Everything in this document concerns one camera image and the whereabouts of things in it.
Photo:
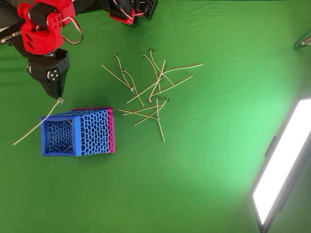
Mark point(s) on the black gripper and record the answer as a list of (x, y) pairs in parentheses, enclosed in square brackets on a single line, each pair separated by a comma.
[(46, 70)]

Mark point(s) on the waxed candle wick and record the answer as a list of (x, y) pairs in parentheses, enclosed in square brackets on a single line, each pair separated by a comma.
[(145, 108), (161, 131), (163, 65), (138, 95), (184, 67), (119, 65), (147, 57), (122, 110), (68, 147), (177, 84), (132, 99), (152, 57), (69, 122), (116, 77), (141, 121)]

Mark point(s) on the metal stand pole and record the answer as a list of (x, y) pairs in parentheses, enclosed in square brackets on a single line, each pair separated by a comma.
[(302, 42)]

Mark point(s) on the blue and magenta mesh basket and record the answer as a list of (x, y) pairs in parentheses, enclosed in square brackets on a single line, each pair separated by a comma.
[(94, 133)]

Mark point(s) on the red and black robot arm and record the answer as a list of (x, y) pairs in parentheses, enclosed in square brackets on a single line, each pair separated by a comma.
[(39, 38)]

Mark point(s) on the black perforated block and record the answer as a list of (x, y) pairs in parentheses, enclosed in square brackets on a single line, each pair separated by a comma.
[(150, 9)]

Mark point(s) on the green cloth with black rim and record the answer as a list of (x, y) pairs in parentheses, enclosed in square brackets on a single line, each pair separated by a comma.
[(170, 182)]

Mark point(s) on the bright led light panel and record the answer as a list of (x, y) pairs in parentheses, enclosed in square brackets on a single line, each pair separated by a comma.
[(281, 157)]

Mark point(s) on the small wrist camera on bracket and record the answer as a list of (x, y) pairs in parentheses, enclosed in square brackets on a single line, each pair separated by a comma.
[(8, 37)]

